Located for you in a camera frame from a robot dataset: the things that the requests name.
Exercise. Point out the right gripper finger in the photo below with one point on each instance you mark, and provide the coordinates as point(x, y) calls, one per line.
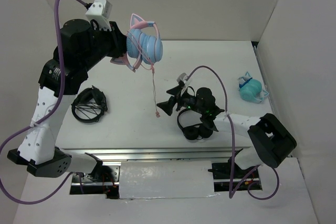
point(167, 106)
point(175, 91)

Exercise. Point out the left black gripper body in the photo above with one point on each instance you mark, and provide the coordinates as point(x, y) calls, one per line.
point(109, 43)

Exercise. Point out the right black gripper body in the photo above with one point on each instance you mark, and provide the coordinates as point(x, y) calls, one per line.
point(187, 100)

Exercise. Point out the pink blue cat-ear headphones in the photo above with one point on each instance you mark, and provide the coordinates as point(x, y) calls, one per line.
point(140, 47)

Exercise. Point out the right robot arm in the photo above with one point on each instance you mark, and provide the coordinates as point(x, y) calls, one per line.
point(271, 141)

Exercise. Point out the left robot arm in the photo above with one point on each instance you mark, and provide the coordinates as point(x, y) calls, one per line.
point(83, 47)

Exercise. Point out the black on-ear headphones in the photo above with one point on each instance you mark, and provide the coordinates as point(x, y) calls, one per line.
point(193, 132)

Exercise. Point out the teal cat-ear headphones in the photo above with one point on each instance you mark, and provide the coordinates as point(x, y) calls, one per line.
point(251, 90)

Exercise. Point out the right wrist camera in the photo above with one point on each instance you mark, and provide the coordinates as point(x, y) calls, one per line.
point(185, 81)

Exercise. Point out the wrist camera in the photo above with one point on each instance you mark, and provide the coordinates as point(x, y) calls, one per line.
point(185, 81)
point(98, 13)

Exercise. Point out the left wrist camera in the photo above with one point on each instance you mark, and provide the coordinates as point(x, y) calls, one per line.
point(98, 13)

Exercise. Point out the aluminium rail frame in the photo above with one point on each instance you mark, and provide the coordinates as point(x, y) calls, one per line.
point(133, 128)

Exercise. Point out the black headphones with cable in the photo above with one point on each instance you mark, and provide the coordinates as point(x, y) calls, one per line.
point(89, 105)

